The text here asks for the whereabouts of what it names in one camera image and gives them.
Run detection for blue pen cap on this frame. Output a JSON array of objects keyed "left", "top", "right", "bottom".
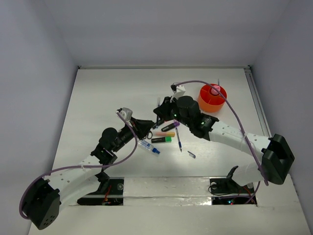
[{"left": 187, "top": 151, "right": 196, "bottom": 159}]

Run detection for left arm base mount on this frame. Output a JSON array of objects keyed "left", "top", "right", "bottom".
[{"left": 77, "top": 177, "right": 124, "bottom": 206}]

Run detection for blue cap glue bottle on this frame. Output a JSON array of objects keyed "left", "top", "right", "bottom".
[{"left": 137, "top": 140, "right": 160, "bottom": 156}]

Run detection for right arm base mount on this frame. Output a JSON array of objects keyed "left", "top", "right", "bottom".
[{"left": 208, "top": 166, "right": 257, "bottom": 205}]

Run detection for black handled scissors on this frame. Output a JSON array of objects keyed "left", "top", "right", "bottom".
[{"left": 146, "top": 131, "right": 153, "bottom": 140}]

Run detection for purple cap highlighter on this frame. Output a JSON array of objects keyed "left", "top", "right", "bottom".
[{"left": 161, "top": 121, "right": 180, "bottom": 132}]

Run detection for orange round organizer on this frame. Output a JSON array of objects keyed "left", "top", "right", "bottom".
[{"left": 198, "top": 85, "right": 225, "bottom": 113}]

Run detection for yellow cap translucent highlighter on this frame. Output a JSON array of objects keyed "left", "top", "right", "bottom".
[{"left": 152, "top": 132, "right": 176, "bottom": 137}]

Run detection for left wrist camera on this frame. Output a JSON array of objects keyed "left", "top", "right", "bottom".
[{"left": 116, "top": 107, "right": 133, "bottom": 121}]

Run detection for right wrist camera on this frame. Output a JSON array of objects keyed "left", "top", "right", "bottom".
[{"left": 170, "top": 82, "right": 186, "bottom": 102}]

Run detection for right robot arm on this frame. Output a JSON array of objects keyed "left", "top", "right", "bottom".
[{"left": 154, "top": 96, "right": 295, "bottom": 192}]

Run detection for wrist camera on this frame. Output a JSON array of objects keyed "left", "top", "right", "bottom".
[
  {"left": 170, "top": 82, "right": 186, "bottom": 102},
  {"left": 116, "top": 107, "right": 133, "bottom": 121}
]

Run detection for blue grip ballpoint pen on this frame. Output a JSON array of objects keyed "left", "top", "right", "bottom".
[{"left": 175, "top": 127, "right": 182, "bottom": 152}]

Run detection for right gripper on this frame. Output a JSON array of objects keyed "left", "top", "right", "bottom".
[{"left": 155, "top": 94, "right": 192, "bottom": 127}]

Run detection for green cap highlighter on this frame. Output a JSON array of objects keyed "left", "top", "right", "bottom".
[{"left": 151, "top": 137, "right": 172, "bottom": 143}]

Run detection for aluminium side rail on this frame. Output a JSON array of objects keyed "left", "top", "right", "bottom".
[{"left": 244, "top": 65, "right": 284, "bottom": 174}]

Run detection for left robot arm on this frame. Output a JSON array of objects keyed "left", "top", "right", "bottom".
[{"left": 19, "top": 117, "right": 154, "bottom": 230}]

